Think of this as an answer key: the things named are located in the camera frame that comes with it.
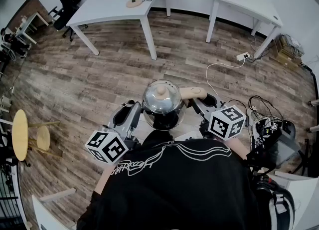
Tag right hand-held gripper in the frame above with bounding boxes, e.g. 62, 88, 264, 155
190, 93, 247, 141

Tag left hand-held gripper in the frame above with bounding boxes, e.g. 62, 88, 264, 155
84, 100, 143, 165

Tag steel kettle with beige handle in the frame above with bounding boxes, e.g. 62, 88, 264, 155
141, 79, 208, 131

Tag person's right forearm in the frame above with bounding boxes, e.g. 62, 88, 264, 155
223, 135, 248, 161

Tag person's left forearm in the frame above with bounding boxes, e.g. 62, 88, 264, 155
96, 165, 118, 195

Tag person in black shirt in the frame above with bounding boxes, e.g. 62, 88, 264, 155
76, 131, 272, 230

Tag grey equipment case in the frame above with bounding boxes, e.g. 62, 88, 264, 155
274, 121, 303, 165

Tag cardboard box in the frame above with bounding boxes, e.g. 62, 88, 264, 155
270, 34, 305, 72

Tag yellow round wooden side table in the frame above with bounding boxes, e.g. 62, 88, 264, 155
11, 109, 62, 162

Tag large white table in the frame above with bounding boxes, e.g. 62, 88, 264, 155
66, 0, 172, 60

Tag white table with wooden leg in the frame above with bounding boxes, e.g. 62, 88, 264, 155
31, 188, 77, 230

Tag white cabinet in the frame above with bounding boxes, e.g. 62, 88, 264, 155
274, 170, 319, 230

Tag black chairs and clutter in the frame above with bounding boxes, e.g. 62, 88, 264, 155
0, 28, 32, 62

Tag small white side desk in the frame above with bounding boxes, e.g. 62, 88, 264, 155
14, 11, 50, 45

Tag black metal rack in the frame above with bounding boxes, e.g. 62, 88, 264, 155
0, 149, 24, 227

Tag long white cable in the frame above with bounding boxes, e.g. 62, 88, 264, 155
206, 61, 246, 97

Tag black electronics with cables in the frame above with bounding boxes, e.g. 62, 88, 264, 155
247, 95, 285, 172

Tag black floor cables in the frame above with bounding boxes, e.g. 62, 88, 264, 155
245, 48, 270, 63

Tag black white strapped backpack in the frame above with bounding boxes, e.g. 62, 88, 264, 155
254, 173, 297, 230

